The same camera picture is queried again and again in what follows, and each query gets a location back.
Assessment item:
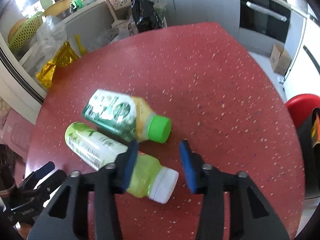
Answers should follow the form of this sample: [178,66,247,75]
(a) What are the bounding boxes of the light green white-cap bottle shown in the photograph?
[65,122,179,204]

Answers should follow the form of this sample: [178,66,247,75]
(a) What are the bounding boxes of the green label juice bottle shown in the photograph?
[82,89,172,144]

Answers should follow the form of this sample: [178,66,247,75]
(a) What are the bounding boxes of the red stool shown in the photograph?
[285,94,320,128]

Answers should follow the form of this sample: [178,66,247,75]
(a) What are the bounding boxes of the white refrigerator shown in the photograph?
[284,19,320,100]

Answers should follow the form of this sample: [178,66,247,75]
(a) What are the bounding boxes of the gold foil bag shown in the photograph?
[35,35,87,90]

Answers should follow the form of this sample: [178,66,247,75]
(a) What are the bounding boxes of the cardboard box on floor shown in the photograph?
[270,44,291,76]

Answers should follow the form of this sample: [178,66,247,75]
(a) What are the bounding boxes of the green mesh basket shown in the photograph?
[9,12,43,52]

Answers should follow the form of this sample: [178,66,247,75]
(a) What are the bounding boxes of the clear plastic bag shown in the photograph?
[22,16,67,76]

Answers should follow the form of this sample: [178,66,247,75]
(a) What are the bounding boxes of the black built-in oven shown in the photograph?
[240,0,291,43]

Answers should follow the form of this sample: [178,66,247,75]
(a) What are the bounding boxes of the black plastic bag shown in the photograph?
[131,0,163,33]

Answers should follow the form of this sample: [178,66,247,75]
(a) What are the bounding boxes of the beige plastic basket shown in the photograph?
[104,0,131,21]

